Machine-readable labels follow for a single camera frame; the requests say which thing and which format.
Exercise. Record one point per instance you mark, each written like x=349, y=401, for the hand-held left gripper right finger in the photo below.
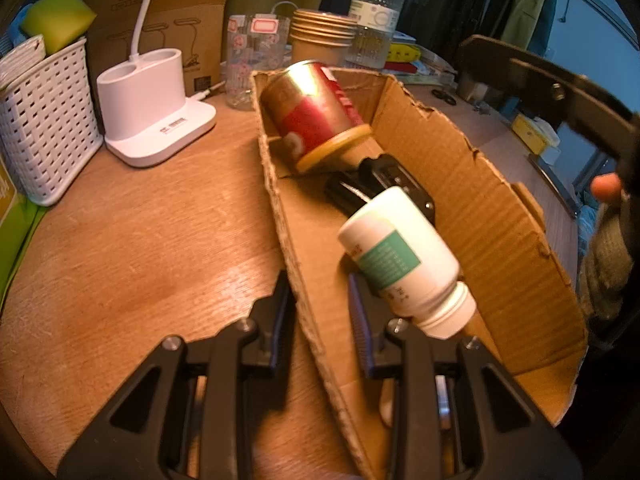
x=360, y=331

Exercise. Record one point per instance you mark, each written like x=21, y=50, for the steel tumbler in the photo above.
x=470, y=91

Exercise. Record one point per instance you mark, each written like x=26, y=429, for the black plastic device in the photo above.
x=395, y=175

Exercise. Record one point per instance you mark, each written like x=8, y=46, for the black scissors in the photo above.
x=444, y=96

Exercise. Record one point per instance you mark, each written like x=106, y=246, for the clear plastic water bottle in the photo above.
x=375, y=10

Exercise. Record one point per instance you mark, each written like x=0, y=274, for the white desk lamp base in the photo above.
x=145, y=110

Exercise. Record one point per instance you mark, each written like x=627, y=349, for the glass cup with stickers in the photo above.
x=252, y=60

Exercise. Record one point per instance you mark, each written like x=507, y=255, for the yellow box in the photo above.
x=531, y=132

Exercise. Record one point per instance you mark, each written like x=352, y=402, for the yellow-green sponge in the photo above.
x=57, y=17

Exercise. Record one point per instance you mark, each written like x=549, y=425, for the white woven plastic basket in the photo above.
x=45, y=130

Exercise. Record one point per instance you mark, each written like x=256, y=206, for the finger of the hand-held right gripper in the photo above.
x=590, y=110
x=485, y=57

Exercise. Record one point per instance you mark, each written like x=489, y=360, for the stack of brown paper cups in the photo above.
x=320, y=42

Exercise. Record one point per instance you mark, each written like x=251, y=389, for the red can with yellow lid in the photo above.
x=310, y=110

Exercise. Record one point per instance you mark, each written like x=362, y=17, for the person's right hand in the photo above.
x=607, y=255

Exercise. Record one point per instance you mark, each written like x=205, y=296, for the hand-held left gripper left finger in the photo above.
x=282, y=326

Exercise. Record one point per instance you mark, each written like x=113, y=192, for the white folded cloth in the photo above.
x=22, y=62

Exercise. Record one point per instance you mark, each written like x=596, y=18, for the blue printed blanket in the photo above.
x=587, y=222

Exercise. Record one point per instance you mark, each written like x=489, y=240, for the white pill bottle green label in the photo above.
x=400, y=240

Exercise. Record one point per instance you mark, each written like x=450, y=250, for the brown cardboard lamp package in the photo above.
x=197, y=20

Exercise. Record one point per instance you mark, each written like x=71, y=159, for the cardboard box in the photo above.
x=500, y=260

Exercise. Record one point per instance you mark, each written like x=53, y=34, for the yellow packet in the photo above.
x=402, y=51

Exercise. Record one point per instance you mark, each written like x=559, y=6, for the green paper box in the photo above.
x=14, y=230

